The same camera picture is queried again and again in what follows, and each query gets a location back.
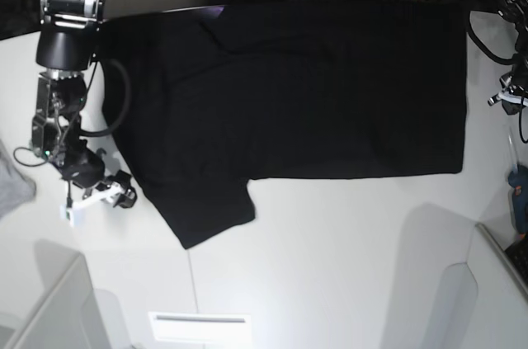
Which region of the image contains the black T-shirt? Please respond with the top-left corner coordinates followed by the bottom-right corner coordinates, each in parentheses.
top-left (100, 1), bottom-right (467, 249)

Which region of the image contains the black keyboard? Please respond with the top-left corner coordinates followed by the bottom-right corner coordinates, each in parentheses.
top-left (506, 238), bottom-right (528, 283)

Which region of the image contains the grey cloth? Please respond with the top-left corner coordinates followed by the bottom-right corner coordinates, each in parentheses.
top-left (1, 144), bottom-right (36, 218)

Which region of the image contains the white left bin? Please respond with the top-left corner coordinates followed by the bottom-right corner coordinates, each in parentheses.
top-left (1, 239), bottom-right (133, 348)

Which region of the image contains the white bin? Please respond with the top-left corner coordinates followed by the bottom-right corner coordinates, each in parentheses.
top-left (1, 239), bottom-right (133, 348)
top-left (423, 224), bottom-right (527, 348)

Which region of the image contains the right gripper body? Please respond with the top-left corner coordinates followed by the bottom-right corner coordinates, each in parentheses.
top-left (57, 148), bottom-right (124, 209)

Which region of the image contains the blue glue gun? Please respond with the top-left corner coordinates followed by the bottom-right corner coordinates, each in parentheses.
top-left (502, 130), bottom-right (528, 245)

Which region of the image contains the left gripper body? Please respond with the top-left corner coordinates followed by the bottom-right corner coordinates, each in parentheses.
top-left (487, 73), bottom-right (527, 106)

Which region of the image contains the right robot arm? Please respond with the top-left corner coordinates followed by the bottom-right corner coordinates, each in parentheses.
top-left (29, 0), bottom-right (137, 218)

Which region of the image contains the white right bin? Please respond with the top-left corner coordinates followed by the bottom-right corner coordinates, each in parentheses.
top-left (423, 224), bottom-right (527, 348)

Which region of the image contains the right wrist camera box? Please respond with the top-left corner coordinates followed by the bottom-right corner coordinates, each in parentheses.
top-left (59, 205), bottom-right (85, 228)

